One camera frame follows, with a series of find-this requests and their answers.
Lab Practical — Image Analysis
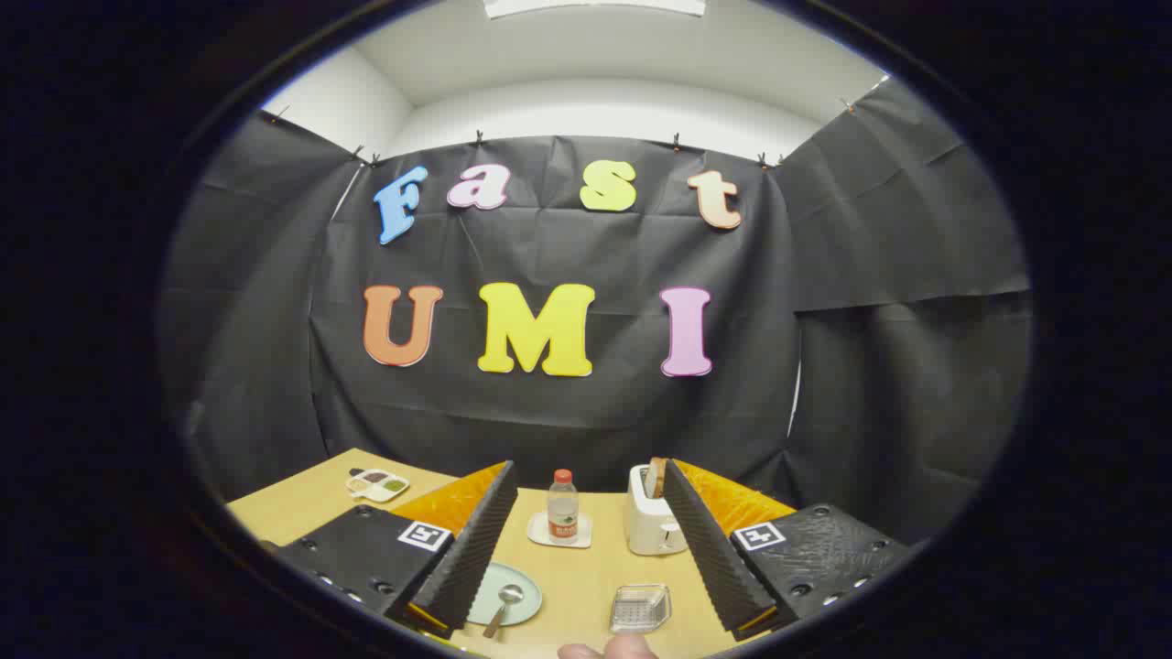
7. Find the small wire drain basket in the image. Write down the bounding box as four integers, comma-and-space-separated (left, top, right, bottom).
610, 584, 672, 635

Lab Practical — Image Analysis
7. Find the clear water bottle red cap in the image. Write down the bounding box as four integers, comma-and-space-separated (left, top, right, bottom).
548, 469, 580, 545

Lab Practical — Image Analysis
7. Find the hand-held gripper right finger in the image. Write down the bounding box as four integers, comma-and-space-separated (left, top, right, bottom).
661, 458, 914, 642

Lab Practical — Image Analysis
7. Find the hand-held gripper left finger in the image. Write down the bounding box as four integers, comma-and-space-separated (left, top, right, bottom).
273, 459, 519, 640

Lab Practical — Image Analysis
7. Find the ceiling light panel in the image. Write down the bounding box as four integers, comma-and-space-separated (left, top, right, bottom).
483, 0, 708, 19

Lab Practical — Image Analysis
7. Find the white toaster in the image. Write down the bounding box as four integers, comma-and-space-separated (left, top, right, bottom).
626, 464, 689, 556

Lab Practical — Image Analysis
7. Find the white divided sauce dish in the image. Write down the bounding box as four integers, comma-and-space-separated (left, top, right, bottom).
346, 469, 410, 503

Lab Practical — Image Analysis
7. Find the white square coaster tray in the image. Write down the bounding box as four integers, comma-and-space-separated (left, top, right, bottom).
527, 511, 593, 549

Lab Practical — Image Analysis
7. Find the light green plate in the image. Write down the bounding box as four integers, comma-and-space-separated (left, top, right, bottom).
465, 562, 543, 628

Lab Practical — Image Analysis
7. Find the metal spoon wooden handle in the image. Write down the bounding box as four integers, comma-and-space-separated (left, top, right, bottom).
483, 584, 526, 640

